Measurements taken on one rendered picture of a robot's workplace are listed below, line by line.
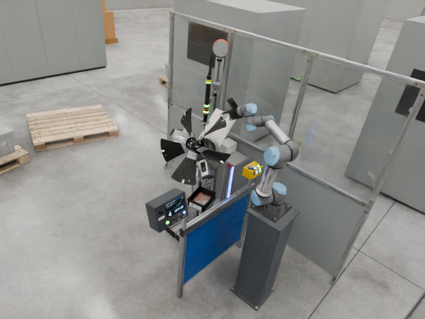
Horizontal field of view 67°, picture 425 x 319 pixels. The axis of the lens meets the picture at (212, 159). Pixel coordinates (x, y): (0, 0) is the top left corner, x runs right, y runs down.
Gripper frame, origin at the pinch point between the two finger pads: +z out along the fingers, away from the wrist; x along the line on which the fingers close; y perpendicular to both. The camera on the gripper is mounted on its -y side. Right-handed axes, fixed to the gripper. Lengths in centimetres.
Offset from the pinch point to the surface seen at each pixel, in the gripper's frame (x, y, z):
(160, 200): -80, 40, -14
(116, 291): -112, 124, 82
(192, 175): -26, 45, 36
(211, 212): -33, 74, 12
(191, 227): -55, 76, 10
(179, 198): -68, 43, -16
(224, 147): 33, 38, 63
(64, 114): -44, -63, 369
